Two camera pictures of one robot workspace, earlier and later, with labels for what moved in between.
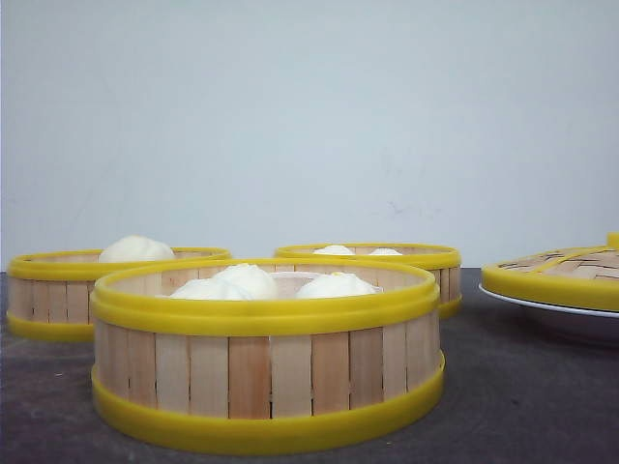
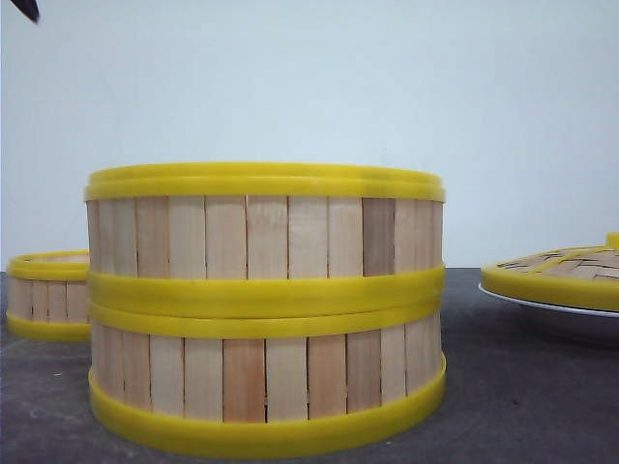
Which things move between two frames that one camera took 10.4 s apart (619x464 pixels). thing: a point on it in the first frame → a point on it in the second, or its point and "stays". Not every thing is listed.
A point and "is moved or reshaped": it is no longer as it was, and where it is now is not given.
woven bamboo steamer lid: x=582 y=276 stays
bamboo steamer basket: x=442 y=263 is moved or reshaped
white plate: x=594 y=313 stays
